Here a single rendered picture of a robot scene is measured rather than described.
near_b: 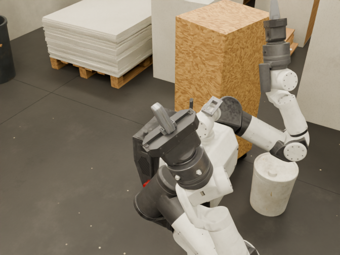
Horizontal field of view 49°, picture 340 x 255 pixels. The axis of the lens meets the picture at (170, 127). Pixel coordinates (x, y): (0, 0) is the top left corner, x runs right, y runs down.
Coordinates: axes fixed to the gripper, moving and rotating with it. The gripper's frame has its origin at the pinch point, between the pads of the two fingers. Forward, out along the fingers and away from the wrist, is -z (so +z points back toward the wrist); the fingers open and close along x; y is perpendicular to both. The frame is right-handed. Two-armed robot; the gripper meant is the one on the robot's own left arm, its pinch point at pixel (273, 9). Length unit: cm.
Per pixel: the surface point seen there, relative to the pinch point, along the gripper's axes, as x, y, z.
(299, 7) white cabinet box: -373, -124, -9
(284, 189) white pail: -105, -26, 113
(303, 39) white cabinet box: -382, -131, 32
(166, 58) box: -286, 49, 29
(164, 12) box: -268, 44, -18
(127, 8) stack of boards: -327, 89, -31
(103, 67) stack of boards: -279, 118, 29
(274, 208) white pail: -113, -21, 131
